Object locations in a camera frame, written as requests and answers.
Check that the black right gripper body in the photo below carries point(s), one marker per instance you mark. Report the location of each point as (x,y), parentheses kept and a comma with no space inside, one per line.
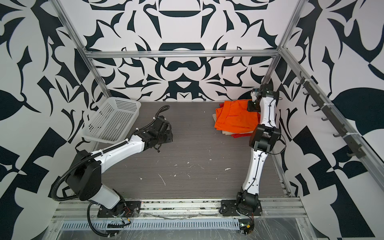
(254,106)

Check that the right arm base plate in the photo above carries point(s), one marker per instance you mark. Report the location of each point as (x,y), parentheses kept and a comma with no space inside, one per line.
(231,208)

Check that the aluminium frame right side bar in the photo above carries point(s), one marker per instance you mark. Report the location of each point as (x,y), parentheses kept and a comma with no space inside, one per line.
(372,162)

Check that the aluminium frame right post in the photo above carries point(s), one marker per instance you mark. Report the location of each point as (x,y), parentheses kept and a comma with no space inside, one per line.
(286,36)

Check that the red shorts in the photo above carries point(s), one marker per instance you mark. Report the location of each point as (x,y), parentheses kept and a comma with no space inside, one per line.
(240,135)

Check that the aluminium mounting rail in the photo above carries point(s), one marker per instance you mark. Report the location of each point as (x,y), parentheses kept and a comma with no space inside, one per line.
(170,209)

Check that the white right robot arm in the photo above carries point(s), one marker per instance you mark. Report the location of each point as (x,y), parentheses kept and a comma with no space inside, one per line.
(262,142)

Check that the black hook rack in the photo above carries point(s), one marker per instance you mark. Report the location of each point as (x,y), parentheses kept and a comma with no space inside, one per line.
(333,115)

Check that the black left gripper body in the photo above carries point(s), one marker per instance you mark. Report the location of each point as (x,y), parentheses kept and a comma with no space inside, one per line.
(167,138)

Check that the aluminium frame horizontal bar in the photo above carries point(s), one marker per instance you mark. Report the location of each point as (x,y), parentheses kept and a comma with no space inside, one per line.
(180,54)

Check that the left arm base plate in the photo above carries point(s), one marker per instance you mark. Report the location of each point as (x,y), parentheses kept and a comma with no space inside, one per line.
(125,210)

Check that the aluminium frame post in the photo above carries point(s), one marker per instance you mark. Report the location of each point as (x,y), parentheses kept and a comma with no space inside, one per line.
(65,20)
(286,36)

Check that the orange shorts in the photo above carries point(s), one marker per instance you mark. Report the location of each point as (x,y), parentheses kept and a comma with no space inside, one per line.
(237,118)

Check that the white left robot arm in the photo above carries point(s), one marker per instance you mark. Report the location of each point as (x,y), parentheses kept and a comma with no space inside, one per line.
(86,180)

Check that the beige shorts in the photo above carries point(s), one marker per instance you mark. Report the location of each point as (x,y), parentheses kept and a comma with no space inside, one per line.
(226,132)

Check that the white plastic laundry basket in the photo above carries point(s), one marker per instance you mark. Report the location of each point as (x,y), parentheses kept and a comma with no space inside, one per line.
(112,121)

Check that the white slotted cable duct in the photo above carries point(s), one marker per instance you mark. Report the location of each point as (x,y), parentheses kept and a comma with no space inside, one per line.
(187,224)

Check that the aluminium frame left post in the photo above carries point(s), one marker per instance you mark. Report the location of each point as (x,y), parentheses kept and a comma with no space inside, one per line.
(65,20)

